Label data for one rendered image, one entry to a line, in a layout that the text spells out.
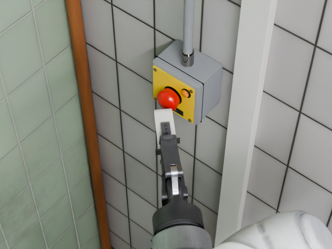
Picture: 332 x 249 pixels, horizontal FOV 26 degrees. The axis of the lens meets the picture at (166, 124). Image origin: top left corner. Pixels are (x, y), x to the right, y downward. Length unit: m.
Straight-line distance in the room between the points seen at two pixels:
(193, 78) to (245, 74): 0.09
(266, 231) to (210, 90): 0.41
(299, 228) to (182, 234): 0.22
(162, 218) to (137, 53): 0.41
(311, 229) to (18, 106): 0.75
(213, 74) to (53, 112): 0.47
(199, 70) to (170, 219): 0.28
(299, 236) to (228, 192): 0.60
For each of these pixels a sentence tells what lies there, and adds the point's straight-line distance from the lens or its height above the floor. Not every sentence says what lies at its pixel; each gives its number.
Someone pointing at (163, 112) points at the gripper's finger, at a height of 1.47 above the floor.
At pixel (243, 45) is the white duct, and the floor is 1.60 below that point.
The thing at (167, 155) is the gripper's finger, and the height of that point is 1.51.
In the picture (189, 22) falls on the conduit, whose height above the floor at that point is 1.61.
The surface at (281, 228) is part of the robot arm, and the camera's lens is 0.85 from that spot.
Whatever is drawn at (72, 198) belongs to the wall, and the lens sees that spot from 1.82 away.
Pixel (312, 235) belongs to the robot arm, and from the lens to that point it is 0.85.
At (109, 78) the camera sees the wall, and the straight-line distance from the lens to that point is 1.49.
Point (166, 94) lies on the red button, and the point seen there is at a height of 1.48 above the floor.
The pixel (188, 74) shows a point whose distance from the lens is 1.18.
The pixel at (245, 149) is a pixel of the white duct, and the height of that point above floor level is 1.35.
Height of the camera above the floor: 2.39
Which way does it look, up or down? 52 degrees down
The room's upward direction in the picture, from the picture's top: straight up
